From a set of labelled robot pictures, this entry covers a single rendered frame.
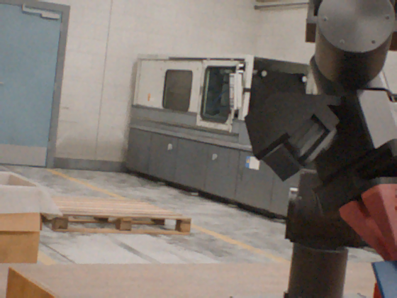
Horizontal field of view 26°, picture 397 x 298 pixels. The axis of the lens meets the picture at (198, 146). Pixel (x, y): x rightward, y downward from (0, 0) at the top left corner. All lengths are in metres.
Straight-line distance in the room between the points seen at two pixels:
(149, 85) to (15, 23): 1.94
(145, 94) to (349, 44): 11.18
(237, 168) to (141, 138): 2.57
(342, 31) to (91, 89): 11.38
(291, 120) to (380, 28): 0.09
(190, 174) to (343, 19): 9.77
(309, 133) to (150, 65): 11.12
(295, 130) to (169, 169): 10.26
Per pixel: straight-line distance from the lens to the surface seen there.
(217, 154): 9.86
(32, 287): 0.67
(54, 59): 11.77
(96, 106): 12.02
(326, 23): 0.65
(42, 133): 11.77
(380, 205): 0.66
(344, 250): 0.97
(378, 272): 0.66
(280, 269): 1.22
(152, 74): 11.66
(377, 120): 0.68
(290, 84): 9.84
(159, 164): 11.15
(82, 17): 11.94
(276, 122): 0.64
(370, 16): 0.65
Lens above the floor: 1.12
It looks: 3 degrees down
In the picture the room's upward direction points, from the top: 7 degrees clockwise
